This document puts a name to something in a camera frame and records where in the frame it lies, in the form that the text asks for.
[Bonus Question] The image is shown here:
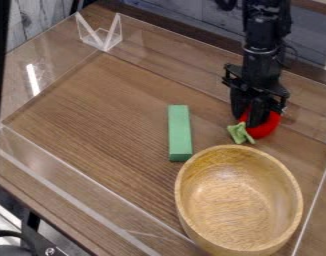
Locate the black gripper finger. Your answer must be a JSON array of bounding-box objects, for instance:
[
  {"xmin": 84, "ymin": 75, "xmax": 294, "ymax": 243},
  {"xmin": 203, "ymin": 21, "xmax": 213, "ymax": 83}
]
[
  {"xmin": 229, "ymin": 88, "xmax": 251, "ymax": 119},
  {"xmin": 247, "ymin": 95, "xmax": 269, "ymax": 128}
]

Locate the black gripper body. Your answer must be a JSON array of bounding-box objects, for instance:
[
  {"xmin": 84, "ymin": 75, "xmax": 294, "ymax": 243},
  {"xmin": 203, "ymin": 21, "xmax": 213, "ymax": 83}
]
[{"xmin": 221, "ymin": 47, "xmax": 290, "ymax": 109}]

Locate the red plush strawberry toy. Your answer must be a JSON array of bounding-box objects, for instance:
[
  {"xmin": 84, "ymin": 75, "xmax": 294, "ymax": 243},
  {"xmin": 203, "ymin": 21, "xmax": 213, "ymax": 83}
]
[{"xmin": 227, "ymin": 111, "xmax": 282, "ymax": 144}]

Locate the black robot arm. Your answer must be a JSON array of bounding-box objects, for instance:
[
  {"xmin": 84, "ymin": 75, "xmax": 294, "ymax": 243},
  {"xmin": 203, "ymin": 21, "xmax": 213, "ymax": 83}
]
[{"xmin": 223, "ymin": 0, "xmax": 291, "ymax": 128}]

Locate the green rectangular block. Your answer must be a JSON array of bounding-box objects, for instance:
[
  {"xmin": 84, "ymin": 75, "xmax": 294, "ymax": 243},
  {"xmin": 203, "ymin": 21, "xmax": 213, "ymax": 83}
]
[{"xmin": 168, "ymin": 105, "xmax": 192, "ymax": 162}]

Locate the wooden bowl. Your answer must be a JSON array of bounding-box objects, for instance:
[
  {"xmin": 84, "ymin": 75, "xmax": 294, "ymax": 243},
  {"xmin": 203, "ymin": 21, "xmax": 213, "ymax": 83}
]
[{"xmin": 173, "ymin": 145, "xmax": 303, "ymax": 256}]

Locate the clear acrylic enclosure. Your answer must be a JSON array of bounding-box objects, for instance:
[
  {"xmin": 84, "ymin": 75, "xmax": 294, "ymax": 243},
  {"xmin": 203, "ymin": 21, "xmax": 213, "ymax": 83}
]
[{"xmin": 0, "ymin": 18, "xmax": 326, "ymax": 256}]

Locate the black table frame bracket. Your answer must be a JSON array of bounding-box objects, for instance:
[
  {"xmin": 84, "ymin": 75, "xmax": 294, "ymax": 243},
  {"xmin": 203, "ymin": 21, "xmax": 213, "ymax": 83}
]
[{"xmin": 21, "ymin": 209, "xmax": 69, "ymax": 256}]

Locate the black cable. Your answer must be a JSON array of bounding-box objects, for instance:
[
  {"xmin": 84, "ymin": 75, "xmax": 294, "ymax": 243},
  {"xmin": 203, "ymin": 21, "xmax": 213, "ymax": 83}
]
[{"xmin": 0, "ymin": 229, "xmax": 33, "ymax": 256}]

